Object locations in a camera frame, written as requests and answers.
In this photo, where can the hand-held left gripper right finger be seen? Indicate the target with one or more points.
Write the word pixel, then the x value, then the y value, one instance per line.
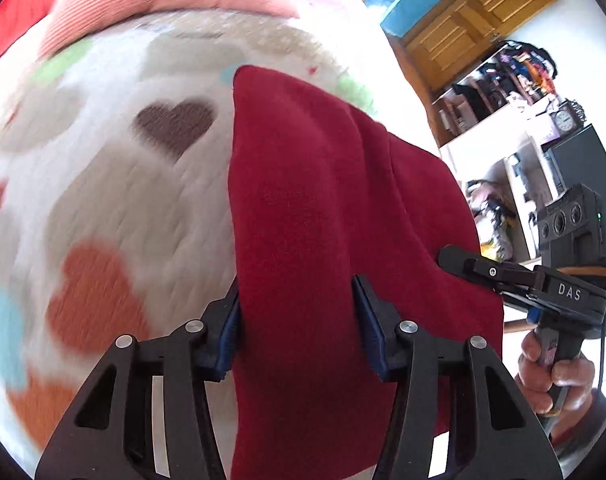
pixel 369 320

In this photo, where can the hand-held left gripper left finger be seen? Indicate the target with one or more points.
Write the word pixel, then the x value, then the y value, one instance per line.
pixel 228 332

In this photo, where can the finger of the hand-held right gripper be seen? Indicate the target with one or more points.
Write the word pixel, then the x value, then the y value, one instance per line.
pixel 475 265

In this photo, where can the dark red sweater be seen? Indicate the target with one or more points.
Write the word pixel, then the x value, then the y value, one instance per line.
pixel 308 200

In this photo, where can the colourful clothes pile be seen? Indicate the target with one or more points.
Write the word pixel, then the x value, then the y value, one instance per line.
pixel 490 215

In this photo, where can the person's right hand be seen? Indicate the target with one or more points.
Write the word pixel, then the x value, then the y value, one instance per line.
pixel 573 380

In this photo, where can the white shelf unit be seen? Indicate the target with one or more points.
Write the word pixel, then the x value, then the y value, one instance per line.
pixel 488 160

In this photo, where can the black monitor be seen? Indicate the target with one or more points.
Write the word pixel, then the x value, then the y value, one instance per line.
pixel 588 160

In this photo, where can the small round clock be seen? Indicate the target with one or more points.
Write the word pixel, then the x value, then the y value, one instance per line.
pixel 565 120

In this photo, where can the heart print quilted blanket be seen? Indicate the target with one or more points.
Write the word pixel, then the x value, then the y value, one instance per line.
pixel 108 200

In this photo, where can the wooden door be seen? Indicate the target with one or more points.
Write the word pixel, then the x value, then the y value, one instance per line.
pixel 478 15

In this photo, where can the red star print blanket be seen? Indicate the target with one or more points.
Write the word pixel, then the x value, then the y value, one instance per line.
pixel 13 25

